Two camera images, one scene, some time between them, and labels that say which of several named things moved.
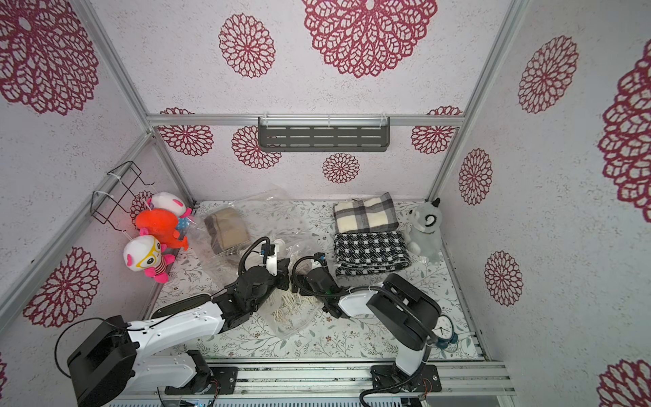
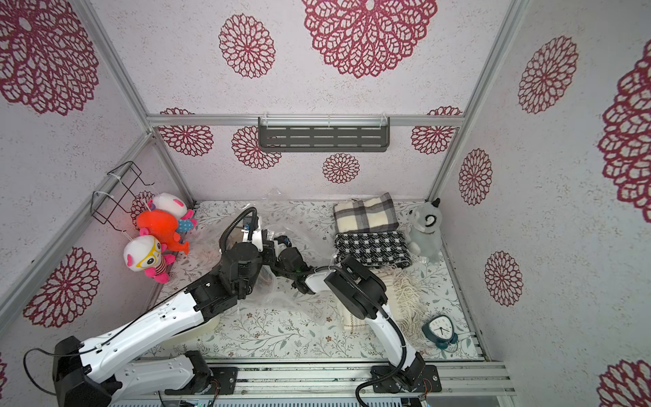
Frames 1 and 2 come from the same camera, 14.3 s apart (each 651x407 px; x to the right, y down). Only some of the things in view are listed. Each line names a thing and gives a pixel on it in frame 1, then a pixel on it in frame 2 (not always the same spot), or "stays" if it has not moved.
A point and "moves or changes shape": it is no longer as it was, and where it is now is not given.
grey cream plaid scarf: (365, 214) stays
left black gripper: (283, 273) -> (269, 253)
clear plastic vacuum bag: (222, 232) moves or changes shape
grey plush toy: (423, 233) stays
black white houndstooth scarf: (368, 253) stays
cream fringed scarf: (292, 309) moves or changes shape
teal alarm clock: (444, 331) stays
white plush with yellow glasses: (146, 253) stays
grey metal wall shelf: (324, 133) stays
